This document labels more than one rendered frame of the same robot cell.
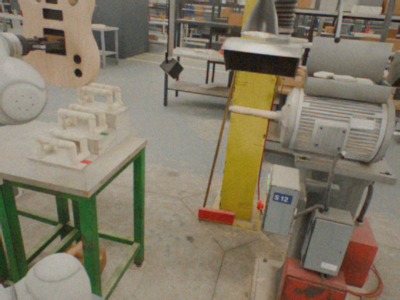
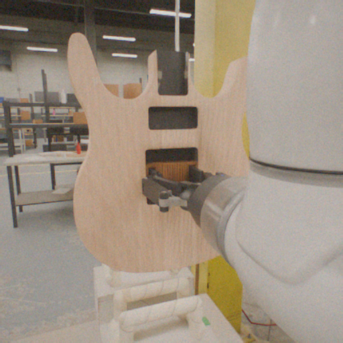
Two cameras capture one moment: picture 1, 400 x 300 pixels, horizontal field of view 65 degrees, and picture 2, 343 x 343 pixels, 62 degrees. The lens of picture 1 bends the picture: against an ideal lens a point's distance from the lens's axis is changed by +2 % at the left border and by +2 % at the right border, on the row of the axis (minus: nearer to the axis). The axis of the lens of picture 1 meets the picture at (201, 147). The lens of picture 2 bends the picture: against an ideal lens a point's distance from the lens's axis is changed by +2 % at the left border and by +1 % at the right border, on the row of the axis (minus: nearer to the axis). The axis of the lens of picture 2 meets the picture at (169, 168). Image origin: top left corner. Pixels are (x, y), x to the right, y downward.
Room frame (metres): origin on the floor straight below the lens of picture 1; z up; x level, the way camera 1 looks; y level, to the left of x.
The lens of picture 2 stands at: (0.90, 0.91, 1.57)
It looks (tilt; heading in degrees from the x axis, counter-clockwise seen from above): 12 degrees down; 327
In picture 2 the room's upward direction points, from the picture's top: straight up
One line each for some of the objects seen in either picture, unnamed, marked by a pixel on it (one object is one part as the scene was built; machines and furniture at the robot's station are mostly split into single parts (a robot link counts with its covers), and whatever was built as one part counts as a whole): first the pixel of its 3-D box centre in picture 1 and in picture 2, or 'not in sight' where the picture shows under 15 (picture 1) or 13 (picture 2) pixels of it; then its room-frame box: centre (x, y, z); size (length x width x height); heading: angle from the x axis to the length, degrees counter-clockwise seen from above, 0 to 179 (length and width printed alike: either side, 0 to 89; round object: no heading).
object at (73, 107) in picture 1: (86, 109); (153, 289); (1.48, 0.59, 1.12); 0.20 x 0.03 x 0.03; 76
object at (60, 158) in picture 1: (64, 157); not in sight; (1.29, 0.64, 0.94); 0.27 x 0.15 x 0.01; 77
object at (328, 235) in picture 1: (333, 213); not in sight; (1.04, -0.55, 0.93); 0.15 x 0.10 x 0.55; 77
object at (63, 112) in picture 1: (76, 114); (162, 311); (1.40, 0.61, 1.12); 0.20 x 0.03 x 0.03; 76
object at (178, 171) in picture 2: (56, 41); (170, 174); (1.34, 0.63, 1.45); 0.10 x 0.03 x 0.05; 76
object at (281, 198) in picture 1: (297, 206); not in sight; (0.98, -0.38, 0.99); 0.24 x 0.21 x 0.26; 77
